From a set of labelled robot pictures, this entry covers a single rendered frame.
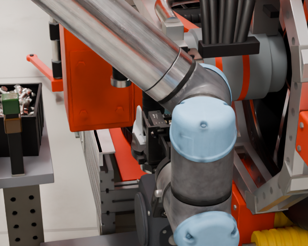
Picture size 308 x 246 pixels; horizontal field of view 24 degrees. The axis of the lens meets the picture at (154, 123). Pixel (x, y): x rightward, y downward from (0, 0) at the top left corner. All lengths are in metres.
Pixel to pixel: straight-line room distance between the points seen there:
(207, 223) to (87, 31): 0.28
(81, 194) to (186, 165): 1.68
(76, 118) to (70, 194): 0.76
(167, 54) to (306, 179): 0.38
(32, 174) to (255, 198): 0.63
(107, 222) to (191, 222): 1.23
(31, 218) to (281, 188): 1.02
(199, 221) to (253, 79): 0.50
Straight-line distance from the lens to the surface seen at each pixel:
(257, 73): 1.28
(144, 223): 1.74
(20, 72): 3.43
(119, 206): 2.04
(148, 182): 1.79
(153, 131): 1.02
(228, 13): 1.09
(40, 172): 1.77
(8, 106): 1.66
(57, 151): 2.75
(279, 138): 1.50
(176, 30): 1.08
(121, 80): 1.47
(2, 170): 1.79
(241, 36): 1.09
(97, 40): 0.89
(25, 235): 2.10
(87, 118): 1.76
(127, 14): 0.90
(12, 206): 2.04
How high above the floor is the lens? 1.38
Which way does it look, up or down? 28 degrees down
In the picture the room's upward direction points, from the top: straight up
